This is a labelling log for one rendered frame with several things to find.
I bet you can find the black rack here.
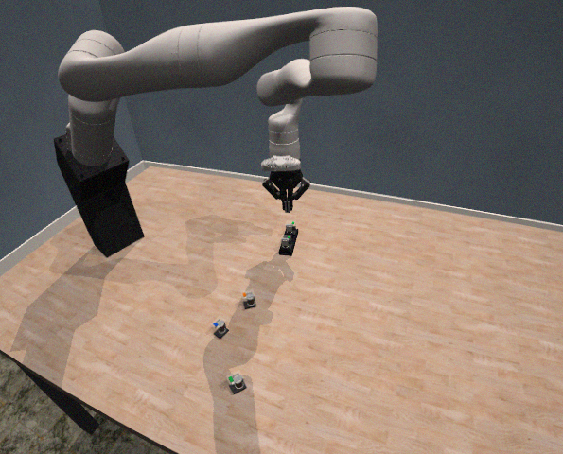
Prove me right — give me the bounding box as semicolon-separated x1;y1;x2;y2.
279;229;298;256

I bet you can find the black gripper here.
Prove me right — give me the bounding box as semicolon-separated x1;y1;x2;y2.
262;168;310;213

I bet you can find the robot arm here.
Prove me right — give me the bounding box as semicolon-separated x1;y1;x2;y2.
58;7;378;171

